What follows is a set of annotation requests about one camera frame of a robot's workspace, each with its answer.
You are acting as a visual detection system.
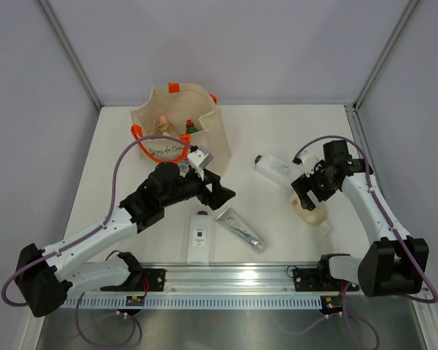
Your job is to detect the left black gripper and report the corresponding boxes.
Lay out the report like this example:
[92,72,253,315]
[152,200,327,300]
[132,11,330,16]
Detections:
[161,166,234,210]

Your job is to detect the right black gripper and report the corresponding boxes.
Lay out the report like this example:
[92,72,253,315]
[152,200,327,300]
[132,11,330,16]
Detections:
[291,160,338,211]

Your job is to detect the cream lotion bottle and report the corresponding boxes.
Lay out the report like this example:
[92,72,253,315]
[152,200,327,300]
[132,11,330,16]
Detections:
[289,193,332,235]

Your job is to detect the white bottle black cap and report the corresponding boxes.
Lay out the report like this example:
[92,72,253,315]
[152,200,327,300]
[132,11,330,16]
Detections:
[186,211,215,266]

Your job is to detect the green bottle red cap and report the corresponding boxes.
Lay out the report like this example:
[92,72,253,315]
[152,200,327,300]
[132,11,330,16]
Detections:
[185,120,199,135]

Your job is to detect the peach bottle pink cap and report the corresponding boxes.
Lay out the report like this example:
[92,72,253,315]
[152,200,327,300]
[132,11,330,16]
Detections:
[156,115,178,137]

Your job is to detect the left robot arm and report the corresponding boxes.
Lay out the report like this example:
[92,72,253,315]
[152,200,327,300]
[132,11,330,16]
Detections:
[13,163,236,317]

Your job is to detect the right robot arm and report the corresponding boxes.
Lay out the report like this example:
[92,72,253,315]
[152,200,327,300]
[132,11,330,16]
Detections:
[291,136,433,300]

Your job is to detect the silver tube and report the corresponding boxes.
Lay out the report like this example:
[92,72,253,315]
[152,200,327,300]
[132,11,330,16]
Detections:
[215,206,266,252]

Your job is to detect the white flat bottle right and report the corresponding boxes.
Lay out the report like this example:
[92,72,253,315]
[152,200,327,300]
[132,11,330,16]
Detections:
[254,153,304,187]

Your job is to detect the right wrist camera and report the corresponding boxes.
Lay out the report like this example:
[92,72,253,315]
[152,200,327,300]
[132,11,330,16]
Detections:
[293,151,319,177]

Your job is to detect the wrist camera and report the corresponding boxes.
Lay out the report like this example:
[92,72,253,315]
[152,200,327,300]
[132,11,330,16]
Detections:
[187,146,213,180]
[293,151,319,177]

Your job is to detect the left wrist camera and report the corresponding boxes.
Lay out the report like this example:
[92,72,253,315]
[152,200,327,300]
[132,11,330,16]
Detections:
[187,146,213,180]

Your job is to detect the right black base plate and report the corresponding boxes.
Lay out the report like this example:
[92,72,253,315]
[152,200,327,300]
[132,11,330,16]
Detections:
[292,268,339,292]

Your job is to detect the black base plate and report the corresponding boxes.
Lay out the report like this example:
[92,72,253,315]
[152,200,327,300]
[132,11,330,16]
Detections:
[100,268,166,292]
[292,268,339,292]

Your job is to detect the canvas bag orange handles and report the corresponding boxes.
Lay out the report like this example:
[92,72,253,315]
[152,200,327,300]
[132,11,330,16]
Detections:
[130,82,231,175]

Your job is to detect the aluminium mounting rail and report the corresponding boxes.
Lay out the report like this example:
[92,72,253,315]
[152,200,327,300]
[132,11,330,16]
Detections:
[65,260,359,298]

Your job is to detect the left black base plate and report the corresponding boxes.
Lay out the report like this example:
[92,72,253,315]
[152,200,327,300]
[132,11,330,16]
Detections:
[100,268,166,292]

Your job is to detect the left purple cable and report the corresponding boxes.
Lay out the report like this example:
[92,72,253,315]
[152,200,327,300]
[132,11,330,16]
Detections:
[1,134,198,347]

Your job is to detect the white slotted cable duct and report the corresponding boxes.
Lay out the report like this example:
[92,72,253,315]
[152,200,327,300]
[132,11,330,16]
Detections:
[63,293,322,310]

